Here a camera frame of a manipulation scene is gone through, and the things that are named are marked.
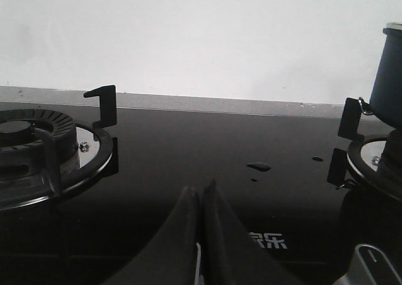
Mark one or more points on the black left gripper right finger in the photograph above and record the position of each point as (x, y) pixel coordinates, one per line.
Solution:
(231, 255)

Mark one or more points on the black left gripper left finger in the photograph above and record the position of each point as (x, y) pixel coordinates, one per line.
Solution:
(170, 257)

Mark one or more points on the dark blue pot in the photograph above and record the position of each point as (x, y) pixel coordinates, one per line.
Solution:
(385, 100)

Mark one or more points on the black glass gas stove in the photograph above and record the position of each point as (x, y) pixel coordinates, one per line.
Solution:
(285, 178)

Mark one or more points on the silver stove knob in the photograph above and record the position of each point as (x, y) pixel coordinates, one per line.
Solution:
(369, 265)

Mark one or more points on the right black pan support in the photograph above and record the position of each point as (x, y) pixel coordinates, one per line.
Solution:
(364, 152)

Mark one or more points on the black pan support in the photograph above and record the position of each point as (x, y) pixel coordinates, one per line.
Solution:
(364, 152)
(95, 149)

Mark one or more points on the left black pan support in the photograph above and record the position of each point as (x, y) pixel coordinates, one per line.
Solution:
(95, 149)

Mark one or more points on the left black burner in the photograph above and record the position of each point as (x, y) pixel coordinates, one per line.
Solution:
(22, 153)

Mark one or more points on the black burner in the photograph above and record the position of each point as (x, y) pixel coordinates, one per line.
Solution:
(389, 168)
(22, 153)

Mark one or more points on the right black burner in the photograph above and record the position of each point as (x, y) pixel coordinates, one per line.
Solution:
(389, 168)

